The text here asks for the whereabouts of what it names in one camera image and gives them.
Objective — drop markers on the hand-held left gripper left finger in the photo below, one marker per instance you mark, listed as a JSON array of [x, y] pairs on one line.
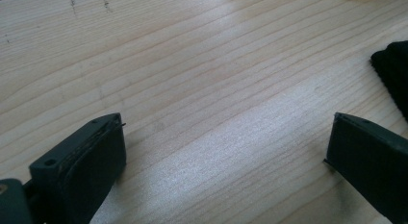
[[80, 166]]

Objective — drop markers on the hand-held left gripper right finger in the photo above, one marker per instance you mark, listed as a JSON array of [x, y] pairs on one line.
[[372, 160]]

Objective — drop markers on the black cloth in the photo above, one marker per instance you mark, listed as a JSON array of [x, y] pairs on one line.
[[396, 76]]

